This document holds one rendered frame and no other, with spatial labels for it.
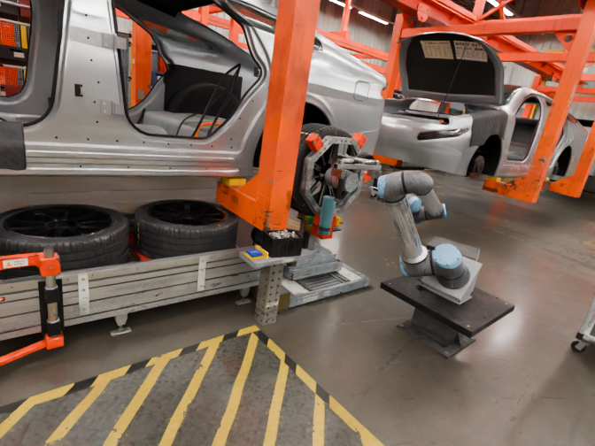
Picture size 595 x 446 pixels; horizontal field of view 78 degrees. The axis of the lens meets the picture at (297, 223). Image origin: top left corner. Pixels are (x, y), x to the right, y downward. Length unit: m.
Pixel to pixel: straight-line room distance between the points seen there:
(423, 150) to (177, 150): 3.35
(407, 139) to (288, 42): 3.17
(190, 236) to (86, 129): 0.79
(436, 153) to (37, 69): 4.19
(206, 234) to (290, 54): 1.11
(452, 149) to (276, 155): 3.19
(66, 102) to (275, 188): 1.15
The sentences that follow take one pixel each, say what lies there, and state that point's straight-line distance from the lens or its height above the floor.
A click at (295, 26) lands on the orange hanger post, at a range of 2.15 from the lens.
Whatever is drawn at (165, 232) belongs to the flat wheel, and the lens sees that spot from 2.27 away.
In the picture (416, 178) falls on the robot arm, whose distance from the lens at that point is 1.91.
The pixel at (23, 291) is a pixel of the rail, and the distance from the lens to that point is 2.03.
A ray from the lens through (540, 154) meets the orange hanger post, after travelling 5.73.
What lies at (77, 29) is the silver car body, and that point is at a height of 1.47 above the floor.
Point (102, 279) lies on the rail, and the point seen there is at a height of 0.34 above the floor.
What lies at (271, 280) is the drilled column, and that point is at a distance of 2.16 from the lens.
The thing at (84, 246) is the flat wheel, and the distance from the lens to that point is 2.09.
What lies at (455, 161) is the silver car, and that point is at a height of 0.91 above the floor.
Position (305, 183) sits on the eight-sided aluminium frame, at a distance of 2.41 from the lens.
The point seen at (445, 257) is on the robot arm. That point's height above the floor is 0.59.
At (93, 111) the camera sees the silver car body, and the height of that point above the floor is 1.09.
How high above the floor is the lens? 1.28
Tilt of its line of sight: 18 degrees down
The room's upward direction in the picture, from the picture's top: 9 degrees clockwise
